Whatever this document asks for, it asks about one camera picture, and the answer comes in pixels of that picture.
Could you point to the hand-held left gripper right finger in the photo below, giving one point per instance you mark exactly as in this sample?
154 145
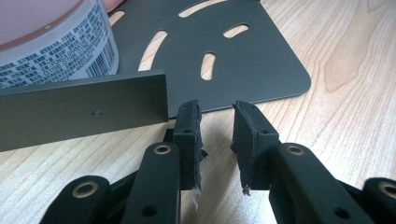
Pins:
252 146

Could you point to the dark grey metal corner shelf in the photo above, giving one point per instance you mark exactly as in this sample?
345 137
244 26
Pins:
249 59

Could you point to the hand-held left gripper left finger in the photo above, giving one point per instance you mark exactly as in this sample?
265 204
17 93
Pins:
188 146

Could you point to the pink jar with white lid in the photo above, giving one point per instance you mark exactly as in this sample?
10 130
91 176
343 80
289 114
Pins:
46 40

